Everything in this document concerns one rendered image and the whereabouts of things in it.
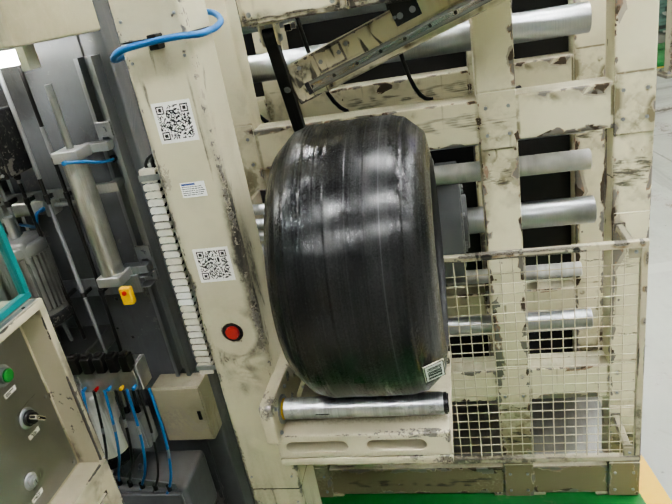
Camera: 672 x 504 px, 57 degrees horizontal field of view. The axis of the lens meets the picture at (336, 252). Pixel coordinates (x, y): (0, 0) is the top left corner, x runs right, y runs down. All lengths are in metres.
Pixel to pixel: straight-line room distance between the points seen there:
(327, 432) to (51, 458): 0.53
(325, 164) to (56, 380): 0.65
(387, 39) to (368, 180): 0.52
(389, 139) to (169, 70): 0.40
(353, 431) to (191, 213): 0.54
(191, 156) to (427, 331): 0.53
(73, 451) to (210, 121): 0.71
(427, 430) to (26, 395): 0.75
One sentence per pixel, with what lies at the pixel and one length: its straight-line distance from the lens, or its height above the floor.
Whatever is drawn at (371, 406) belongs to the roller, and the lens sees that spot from 1.27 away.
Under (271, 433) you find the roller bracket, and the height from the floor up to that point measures 0.89.
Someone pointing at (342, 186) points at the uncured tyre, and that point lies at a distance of 1.03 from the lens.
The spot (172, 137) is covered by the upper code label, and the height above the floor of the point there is 1.48.
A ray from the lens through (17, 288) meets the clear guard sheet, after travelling 1.22.
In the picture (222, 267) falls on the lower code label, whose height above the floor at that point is 1.21.
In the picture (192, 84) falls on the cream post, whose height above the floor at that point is 1.57.
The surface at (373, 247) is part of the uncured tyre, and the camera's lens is 0.98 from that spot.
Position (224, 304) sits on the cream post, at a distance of 1.29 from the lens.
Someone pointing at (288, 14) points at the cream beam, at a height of 1.65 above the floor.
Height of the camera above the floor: 1.69
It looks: 23 degrees down
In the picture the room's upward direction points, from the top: 10 degrees counter-clockwise
